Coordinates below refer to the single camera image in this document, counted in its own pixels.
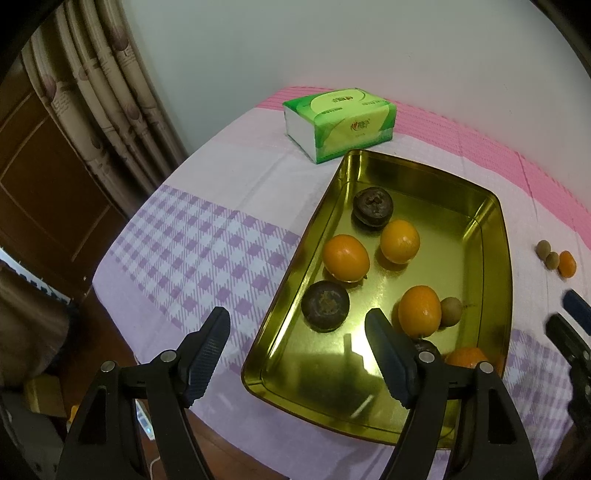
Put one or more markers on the dark brown cloth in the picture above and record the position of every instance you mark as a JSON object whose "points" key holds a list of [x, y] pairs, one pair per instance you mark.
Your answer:
{"points": [[32, 332]]}

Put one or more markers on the dark brown mangosteen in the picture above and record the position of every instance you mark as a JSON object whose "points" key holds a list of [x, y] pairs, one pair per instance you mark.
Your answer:
{"points": [[373, 205], [325, 304]]}

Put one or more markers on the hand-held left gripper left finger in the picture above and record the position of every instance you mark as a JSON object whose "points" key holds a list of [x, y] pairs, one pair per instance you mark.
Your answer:
{"points": [[203, 364]]}

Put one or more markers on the white power strip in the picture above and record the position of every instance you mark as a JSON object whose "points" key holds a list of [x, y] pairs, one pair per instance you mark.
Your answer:
{"points": [[147, 420]]}

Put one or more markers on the purple checked bed sheet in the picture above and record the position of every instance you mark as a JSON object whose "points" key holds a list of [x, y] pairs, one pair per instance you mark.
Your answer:
{"points": [[207, 230]]}

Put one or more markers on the brown wooden door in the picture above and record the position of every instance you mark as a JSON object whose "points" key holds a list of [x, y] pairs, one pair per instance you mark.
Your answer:
{"points": [[46, 184]]}

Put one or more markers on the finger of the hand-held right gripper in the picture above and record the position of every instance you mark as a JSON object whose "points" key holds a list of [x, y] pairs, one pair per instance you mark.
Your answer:
{"points": [[578, 307], [565, 334]]}

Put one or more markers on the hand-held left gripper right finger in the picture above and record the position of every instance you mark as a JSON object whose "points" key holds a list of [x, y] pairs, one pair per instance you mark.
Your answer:
{"points": [[392, 364]]}

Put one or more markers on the orange mandarin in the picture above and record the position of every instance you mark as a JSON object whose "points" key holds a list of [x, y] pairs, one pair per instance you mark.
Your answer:
{"points": [[567, 264], [419, 310], [466, 358], [345, 257], [400, 241]]}

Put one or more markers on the green tissue pack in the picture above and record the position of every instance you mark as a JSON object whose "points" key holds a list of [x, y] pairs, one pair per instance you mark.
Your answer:
{"points": [[341, 120]]}

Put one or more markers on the beige patterned curtain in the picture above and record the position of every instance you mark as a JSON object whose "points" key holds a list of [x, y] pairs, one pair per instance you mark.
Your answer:
{"points": [[92, 92]]}

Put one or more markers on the cardboard box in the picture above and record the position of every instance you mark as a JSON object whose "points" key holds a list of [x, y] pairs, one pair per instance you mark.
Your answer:
{"points": [[46, 394]]}

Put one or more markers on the gold tin tray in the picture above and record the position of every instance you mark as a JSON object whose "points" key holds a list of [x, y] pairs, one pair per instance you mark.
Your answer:
{"points": [[438, 198]]}

